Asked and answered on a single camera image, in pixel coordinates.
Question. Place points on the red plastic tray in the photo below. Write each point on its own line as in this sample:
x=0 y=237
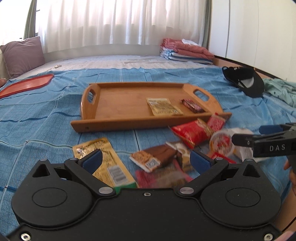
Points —
x=26 y=85

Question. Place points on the brown cream wafer packet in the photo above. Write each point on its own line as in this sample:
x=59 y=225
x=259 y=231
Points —
x=183 y=155

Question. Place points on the black cap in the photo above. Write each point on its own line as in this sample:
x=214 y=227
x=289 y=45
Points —
x=246 y=79

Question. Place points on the large gold snack packet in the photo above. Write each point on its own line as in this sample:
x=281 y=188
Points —
x=112 y=171

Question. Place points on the jelly cup with red lid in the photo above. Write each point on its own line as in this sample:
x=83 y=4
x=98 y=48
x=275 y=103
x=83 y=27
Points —
x=221 y=143

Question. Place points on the person's right hand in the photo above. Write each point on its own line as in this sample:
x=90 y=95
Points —
x=292 y=176

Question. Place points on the brown nut bar packet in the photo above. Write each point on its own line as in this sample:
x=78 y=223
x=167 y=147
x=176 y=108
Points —
x=155 y=157

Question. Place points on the white sheer curtain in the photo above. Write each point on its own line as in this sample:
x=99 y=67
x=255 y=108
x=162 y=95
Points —
x=65 y=25

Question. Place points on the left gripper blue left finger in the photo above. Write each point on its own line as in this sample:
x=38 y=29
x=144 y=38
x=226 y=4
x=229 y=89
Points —
x=92 y=161

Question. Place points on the red biscuit packet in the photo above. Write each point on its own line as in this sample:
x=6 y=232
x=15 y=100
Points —
x=214 y=155

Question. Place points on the blue checked bed sheet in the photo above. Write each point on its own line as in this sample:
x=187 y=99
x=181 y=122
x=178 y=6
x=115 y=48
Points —
x=36 y=124

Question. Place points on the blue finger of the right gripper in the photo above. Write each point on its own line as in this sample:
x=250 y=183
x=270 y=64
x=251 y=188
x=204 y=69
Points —
x=242 y=140
x=266 y=130

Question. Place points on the grey green side curtain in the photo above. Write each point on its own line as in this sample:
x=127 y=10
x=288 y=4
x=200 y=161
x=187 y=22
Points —
x=30 y=25

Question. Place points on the teal green garment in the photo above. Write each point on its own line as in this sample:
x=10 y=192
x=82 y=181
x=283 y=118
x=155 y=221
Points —
x=279 y=95

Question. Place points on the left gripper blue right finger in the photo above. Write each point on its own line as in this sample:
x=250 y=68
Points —
x=200 y=162

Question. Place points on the folded red and striped blankets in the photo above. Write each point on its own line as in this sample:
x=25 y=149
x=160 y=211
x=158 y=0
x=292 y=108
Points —
x=185 y=51

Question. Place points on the wooden serving tray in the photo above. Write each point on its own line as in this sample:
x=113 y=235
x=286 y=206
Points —
x=123 y=106

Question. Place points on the white snack packet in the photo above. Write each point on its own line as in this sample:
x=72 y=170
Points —
x=244 y=152

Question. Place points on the gold snack packet in tray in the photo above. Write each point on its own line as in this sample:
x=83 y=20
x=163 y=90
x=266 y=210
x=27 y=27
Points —
x=163 y=107

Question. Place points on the pink cake packet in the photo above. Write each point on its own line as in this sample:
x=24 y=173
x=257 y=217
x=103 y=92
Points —
x=171 y=176

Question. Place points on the small red square packet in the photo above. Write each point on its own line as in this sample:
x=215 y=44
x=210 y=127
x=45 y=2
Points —
x=216 y=123

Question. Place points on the purple pillow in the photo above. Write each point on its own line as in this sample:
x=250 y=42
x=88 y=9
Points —
x=23 y=56

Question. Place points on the dark red chocolate bar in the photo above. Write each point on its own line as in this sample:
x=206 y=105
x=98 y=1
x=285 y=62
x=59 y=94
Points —
x=192 y=106

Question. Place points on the red snack bag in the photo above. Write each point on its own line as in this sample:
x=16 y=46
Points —
x=193 y=133

